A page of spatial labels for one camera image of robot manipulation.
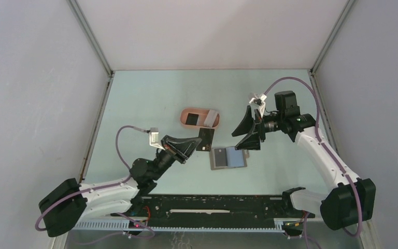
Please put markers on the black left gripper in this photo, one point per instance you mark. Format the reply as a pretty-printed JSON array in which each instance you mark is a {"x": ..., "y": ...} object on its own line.
[{"x": 182, "y": 148}]

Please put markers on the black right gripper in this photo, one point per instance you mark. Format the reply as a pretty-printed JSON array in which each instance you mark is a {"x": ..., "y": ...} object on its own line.
[{"x": 251, "y": 141}]

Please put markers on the black VIP credit card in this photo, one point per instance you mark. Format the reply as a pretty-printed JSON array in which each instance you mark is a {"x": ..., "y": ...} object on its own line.
[{"x": 206, "y": 135}]

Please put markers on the taupe leather card holder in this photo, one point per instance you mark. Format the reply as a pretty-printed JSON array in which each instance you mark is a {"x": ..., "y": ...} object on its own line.
[{"x": 236, "y": 158}]

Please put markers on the peach plastic card tray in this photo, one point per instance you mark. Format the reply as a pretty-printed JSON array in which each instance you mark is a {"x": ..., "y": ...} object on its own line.
[{"x": 202, "y": 112}]

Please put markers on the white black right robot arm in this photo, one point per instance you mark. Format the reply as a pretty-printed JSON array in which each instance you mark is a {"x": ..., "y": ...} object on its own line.
[{"x": 340, "y": 179}]

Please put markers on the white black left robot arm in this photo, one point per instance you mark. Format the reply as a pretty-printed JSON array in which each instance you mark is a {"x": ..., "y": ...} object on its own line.
[{"x": 72, "y": 202}]

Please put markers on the black card in tray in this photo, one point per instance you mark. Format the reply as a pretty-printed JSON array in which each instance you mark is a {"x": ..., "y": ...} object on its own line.
[{"x": 192, "y": 119}]

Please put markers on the stack of credit cards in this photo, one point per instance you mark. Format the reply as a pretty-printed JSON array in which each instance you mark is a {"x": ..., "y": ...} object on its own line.
[{"x": 211, "y": 118}]

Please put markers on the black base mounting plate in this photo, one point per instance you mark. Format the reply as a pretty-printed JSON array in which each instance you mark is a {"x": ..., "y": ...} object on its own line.
[{"x": 214, "y": 211}]

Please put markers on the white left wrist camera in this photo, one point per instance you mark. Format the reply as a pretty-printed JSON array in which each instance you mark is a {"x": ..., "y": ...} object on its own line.
[{"x": 154, "y": 138}]

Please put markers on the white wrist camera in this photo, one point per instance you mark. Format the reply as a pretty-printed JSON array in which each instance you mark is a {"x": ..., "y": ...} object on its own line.
[
  {"x": 258, "y": 100},
  {"x": 154, "y": 138}
]

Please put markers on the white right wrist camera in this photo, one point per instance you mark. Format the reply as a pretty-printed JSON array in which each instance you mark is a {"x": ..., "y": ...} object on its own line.
[{"x": 258, "y": 100}]

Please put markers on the white cable duct strip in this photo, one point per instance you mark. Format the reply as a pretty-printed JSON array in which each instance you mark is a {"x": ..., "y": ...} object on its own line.
[{"x": 124, "y": 225}]

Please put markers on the aluminium frame rail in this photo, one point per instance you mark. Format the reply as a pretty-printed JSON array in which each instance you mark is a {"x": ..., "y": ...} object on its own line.
[{"x": 345, "y": 209}]

